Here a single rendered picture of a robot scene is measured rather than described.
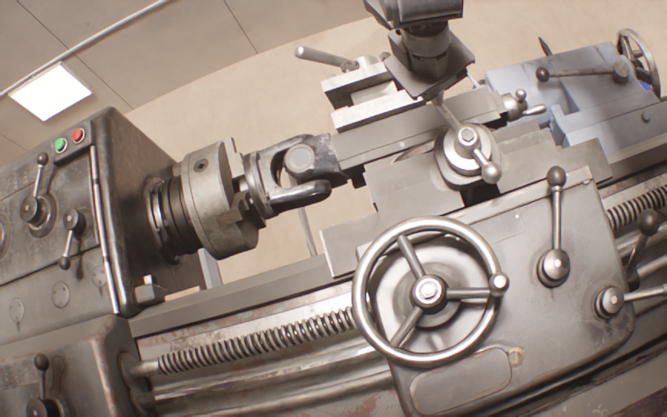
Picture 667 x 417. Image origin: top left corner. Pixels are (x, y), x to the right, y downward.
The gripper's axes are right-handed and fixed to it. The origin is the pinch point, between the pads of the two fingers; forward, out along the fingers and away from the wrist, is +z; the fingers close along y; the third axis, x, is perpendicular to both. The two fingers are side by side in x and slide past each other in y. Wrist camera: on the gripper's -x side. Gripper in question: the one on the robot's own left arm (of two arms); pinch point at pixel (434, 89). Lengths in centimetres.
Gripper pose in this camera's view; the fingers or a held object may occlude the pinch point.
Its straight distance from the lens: 87.1
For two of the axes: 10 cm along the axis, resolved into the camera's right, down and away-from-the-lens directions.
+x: 5.4, 7.8, -3.1
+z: 1.8, 2.6, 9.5
